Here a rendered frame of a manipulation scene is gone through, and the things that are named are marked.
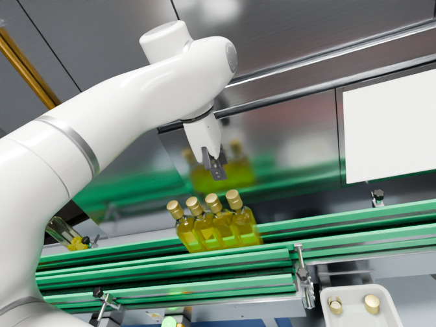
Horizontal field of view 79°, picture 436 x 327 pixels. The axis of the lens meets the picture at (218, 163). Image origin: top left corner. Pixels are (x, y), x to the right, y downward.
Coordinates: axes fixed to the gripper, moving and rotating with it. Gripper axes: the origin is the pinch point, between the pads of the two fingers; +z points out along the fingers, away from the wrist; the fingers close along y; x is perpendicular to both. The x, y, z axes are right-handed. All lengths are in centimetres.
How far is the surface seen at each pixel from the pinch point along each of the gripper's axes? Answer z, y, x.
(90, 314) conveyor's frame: 40, 16, -59
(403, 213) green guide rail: 33, -4, 44
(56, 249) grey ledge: 38, -12, -92
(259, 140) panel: 3.8, -12.2, 9.4
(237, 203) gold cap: 12.4, 1.4, 1.0
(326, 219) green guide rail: 30.8, -3.5, 23.0
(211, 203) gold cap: 10.4, 1.7, -5.7
